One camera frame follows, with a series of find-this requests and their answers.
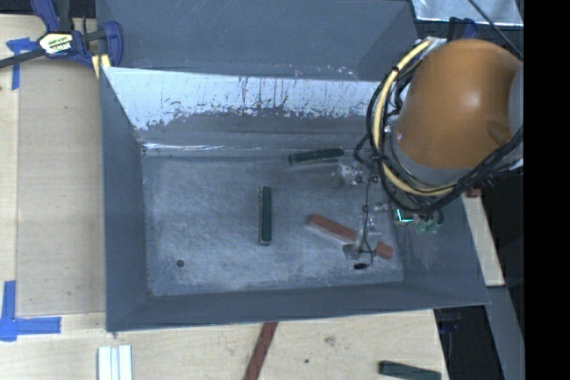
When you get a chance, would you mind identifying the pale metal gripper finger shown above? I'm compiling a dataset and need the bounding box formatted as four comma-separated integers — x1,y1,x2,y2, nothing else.
341,204,383,261
332,161,374,190

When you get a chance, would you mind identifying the pale wood board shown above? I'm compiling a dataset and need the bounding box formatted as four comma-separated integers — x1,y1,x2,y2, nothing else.
15,57,109,318

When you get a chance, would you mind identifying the red-brown flat block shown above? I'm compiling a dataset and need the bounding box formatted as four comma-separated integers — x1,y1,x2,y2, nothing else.
241,320,280,380
305,213,396,261

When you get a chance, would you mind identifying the grey metal bin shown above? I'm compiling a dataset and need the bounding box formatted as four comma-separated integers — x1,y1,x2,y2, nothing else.
93,0,493,333

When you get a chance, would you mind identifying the dark green flat block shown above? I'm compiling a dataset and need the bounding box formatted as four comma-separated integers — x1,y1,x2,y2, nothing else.
287,147,346,167
378,360,443,380
257,185,273,247

